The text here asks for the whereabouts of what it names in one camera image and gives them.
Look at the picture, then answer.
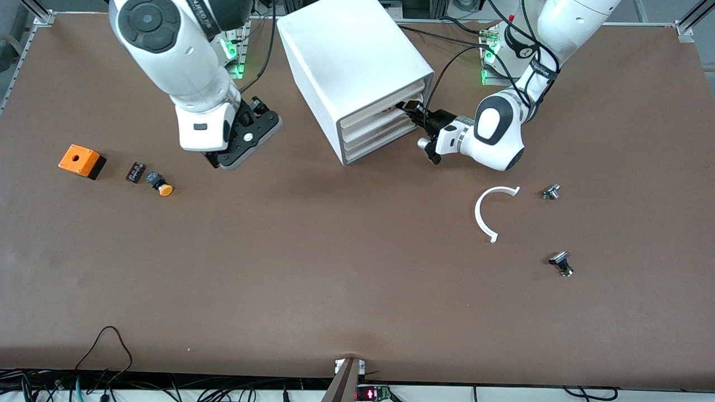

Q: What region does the aluminium frame profile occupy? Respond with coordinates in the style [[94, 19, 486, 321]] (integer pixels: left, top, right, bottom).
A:
[[20, 0, 56, 26], [675, 0, 715, 43]]

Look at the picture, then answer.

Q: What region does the brown camera post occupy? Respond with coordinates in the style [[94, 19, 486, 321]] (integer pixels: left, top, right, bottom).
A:
[[321, 358, 361, 402]]

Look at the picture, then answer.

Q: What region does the white drawer cabinet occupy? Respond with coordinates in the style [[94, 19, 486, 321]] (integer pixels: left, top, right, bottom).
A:
[[277, 0, 435, 166]]

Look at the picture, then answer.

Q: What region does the thin black looped cable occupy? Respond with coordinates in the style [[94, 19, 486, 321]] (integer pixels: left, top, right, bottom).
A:
[[75, 327, 133, 391]]

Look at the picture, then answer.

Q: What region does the orange button enclosure box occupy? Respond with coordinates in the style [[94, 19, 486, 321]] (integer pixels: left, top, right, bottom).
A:
[[58, 144, 107, 180]]

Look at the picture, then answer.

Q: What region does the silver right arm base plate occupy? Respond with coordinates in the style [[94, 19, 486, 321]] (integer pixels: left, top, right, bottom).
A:
[[221, 14, 250, 80]]

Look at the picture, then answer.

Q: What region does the black silver switch part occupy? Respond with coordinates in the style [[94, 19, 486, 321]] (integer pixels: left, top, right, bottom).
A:
[[548, 251, 574, 277]]

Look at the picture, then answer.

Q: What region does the yellow mushroom push button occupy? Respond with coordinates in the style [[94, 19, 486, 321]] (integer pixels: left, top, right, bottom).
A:
[[146, 172, 174, 197]]

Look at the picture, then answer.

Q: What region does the aluminium table edge rail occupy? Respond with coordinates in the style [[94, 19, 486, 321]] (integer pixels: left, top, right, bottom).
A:
[[0, 22, 41, 115]]

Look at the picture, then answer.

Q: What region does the white curved plastic arc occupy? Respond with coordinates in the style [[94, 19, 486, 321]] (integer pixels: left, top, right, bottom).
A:
[[475, 186, 521, 244]]

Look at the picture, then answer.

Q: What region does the black base cable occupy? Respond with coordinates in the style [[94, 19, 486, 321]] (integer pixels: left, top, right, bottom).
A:
[[399, 25, 488, 49], [441, 17, 492, 35]]

